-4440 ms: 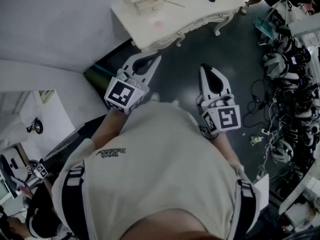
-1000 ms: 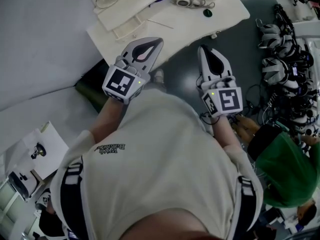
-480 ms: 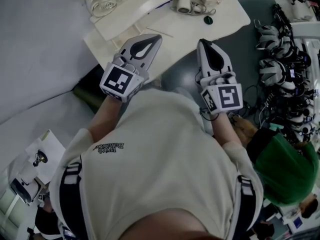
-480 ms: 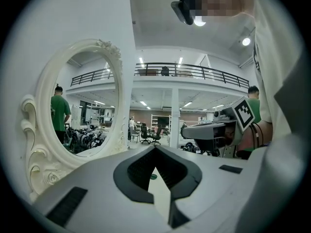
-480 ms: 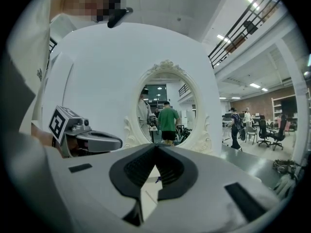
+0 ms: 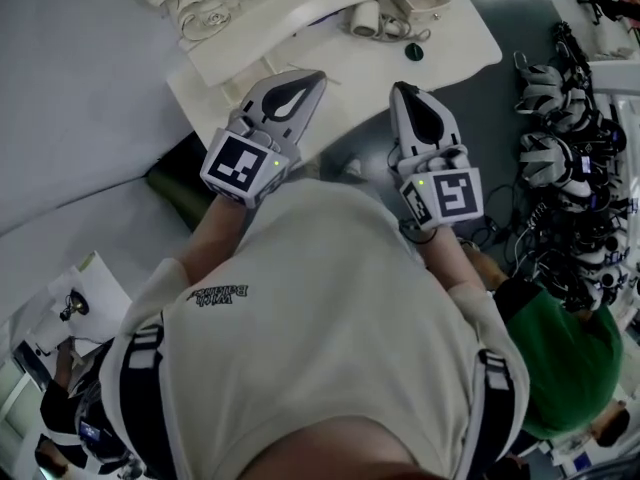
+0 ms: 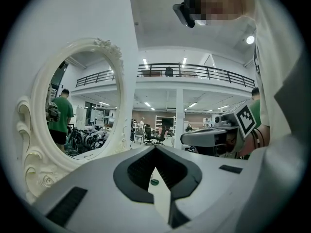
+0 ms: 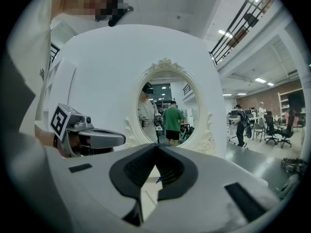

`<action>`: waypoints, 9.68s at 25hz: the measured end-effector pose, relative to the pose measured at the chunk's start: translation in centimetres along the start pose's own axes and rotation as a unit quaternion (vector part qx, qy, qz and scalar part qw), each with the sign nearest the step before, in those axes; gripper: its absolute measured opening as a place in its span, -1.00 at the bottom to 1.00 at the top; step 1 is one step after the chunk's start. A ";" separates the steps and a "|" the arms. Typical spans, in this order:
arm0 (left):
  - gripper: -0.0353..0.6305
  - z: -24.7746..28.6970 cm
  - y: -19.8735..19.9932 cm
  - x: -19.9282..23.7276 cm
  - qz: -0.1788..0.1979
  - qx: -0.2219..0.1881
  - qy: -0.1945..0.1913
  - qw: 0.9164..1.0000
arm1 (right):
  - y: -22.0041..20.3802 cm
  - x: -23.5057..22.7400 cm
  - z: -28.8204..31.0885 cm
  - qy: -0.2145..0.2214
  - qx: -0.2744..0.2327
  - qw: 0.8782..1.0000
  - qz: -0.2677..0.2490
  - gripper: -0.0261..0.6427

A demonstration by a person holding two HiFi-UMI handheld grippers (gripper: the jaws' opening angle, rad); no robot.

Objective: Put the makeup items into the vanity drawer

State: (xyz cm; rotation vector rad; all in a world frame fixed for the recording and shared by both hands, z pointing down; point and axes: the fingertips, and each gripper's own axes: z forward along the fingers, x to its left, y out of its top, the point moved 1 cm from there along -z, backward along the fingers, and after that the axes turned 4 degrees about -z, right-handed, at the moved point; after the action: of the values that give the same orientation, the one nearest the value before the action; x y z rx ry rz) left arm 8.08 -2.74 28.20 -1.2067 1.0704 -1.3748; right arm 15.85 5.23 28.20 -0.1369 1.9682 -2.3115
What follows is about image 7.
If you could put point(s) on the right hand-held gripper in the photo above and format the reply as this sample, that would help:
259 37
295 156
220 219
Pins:
246 118

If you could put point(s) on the white ornate oval mirror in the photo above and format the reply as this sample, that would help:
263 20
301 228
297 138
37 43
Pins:
36 139

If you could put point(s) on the white shelf rack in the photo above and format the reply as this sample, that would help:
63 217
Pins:
159 124

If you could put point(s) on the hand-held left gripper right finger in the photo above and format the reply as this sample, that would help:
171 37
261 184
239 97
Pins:
213 186

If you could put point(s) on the black office chair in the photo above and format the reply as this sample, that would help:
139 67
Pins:
148 135
162 133

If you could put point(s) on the white pillar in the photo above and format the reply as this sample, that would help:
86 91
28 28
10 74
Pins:
179 118

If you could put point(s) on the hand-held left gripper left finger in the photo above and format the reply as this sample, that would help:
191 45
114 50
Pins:
97 178

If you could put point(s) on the black head-worn camera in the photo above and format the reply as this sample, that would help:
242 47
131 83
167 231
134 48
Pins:
184 11

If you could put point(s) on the green round makeup compact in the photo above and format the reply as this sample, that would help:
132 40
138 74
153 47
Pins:
154 181

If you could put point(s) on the black balcony railing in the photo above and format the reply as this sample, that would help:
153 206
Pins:
194 71

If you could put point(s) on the person's right forearm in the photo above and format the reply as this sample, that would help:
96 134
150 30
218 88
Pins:
264 136

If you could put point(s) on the round ceiling lamp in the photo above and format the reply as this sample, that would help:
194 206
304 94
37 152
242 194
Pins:
250 39

